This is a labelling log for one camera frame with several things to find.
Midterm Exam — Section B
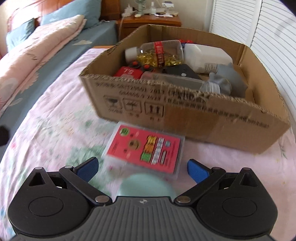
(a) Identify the brown cardboard box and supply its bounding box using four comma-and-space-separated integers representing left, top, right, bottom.
79, 24, 291, 154

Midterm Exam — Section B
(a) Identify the pink card case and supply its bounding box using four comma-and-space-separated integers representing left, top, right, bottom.
102, 124, 186, 179

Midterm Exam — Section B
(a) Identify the wooden headboard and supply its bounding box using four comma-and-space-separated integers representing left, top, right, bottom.
0, 0, 121, 59

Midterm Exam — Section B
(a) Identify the wooden nightstand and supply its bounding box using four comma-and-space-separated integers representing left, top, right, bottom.
116, 14, 182, 43

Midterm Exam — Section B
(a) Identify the black device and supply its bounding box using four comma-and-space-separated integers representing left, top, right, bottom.
162, 64, 201, 80

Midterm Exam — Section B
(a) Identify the white cotton swab container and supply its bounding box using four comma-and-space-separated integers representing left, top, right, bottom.
184, 44, 233, 74

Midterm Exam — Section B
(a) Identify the clear capsule bottle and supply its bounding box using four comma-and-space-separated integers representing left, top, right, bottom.
125, 40, 184, 68

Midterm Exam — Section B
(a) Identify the wide white louvered door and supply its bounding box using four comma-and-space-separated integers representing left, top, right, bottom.
250, 0, 296, 130

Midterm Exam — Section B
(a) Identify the small blue pillow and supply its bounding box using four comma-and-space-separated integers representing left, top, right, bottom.
6, 18, 35, 52

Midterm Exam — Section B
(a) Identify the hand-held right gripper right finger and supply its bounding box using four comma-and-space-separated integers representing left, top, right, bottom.
173, 159, 264, 207

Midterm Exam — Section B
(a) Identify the pink folded quilt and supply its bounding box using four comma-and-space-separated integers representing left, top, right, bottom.
0, 14, 87, 109

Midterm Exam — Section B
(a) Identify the narrow white louvered door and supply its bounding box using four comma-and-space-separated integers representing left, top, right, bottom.
209, 0, 264, 47

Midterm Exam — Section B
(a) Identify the large blue pillow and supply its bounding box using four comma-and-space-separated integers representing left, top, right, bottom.
40, 0, 102, 29

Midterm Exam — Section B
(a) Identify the white power strip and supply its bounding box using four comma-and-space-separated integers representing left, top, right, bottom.
122, 6, 135, 17

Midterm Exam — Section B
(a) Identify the blue bed sheet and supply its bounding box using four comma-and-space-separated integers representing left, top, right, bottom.
0, 21, 117, 130

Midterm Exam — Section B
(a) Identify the mint green round object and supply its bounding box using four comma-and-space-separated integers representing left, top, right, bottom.
117, 173, 176, 198

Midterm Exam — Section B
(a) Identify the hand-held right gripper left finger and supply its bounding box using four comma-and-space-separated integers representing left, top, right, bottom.
28, 157, 111, 207

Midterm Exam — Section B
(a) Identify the pink floral bed sheet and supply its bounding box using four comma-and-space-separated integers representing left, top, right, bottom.
0, 47, 296, 232

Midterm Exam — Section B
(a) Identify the clear plastic bottle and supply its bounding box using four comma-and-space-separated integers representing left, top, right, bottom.
141, 71, 220, 94

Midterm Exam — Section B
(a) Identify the grey cat figure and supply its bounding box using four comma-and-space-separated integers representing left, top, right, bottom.
208, 62, 248, 98

